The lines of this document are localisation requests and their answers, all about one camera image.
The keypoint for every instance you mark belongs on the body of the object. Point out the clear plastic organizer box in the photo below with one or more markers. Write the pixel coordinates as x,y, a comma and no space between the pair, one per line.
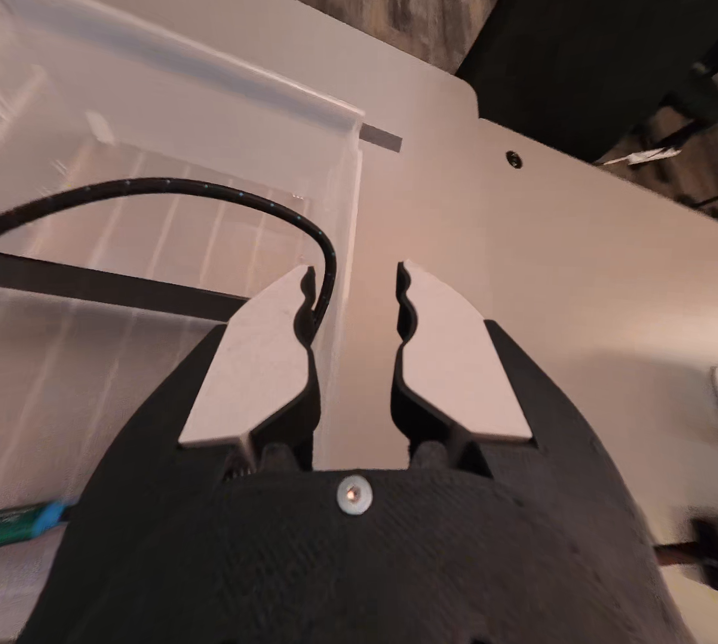
168,122

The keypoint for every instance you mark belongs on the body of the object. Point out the black divider plate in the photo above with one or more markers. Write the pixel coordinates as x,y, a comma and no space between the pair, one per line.
112,279

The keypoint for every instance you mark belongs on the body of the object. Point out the dark grey table strip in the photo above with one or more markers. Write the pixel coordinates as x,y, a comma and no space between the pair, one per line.
381,138

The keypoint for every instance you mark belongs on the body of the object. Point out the round table bolt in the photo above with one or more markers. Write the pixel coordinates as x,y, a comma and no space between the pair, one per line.
513,159

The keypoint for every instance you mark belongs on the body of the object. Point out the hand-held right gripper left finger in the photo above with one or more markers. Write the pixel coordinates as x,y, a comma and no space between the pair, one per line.
252,363

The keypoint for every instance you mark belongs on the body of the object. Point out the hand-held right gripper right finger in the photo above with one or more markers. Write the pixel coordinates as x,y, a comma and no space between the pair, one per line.
454,358

